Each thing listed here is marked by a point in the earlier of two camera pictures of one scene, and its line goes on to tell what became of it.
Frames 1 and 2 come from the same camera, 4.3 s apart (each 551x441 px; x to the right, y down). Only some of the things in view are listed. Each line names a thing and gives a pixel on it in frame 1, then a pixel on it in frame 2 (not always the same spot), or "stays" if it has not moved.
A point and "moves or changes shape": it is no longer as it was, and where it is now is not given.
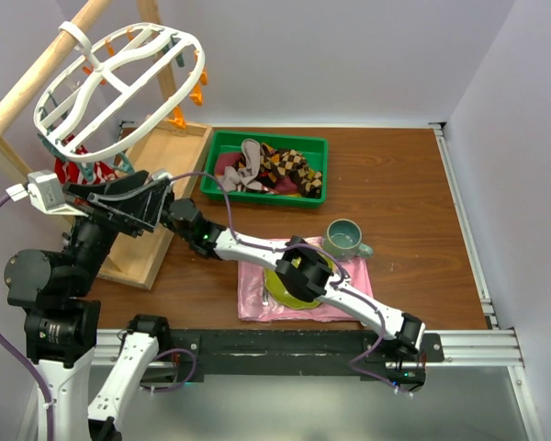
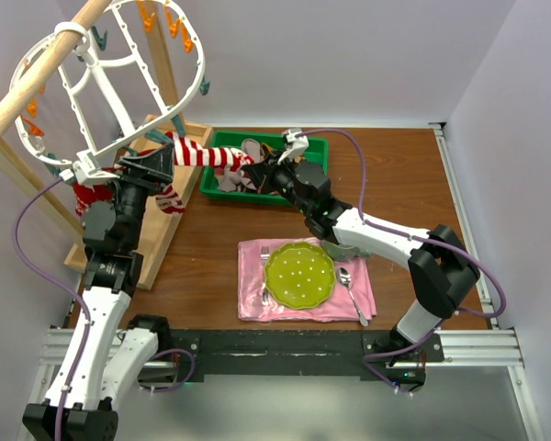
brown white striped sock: x=252 y=149 stays
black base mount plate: x=374 y=355 stays
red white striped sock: x=103 y=172 moves or changes shape
